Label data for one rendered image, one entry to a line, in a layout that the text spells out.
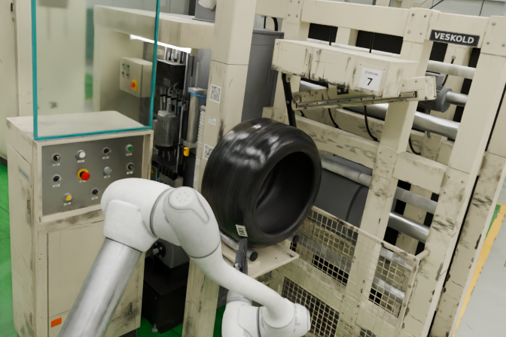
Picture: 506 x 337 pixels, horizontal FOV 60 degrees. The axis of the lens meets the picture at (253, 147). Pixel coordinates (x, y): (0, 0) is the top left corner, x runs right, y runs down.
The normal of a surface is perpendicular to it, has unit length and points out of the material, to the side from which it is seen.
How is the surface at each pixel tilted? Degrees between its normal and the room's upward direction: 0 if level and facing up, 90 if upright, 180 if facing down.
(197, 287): 90
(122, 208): 57
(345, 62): 90
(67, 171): 90
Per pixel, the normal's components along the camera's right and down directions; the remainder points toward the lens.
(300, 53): -0.71, 0.12
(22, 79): 0.80, 0.28
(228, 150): -0.48, -0.48
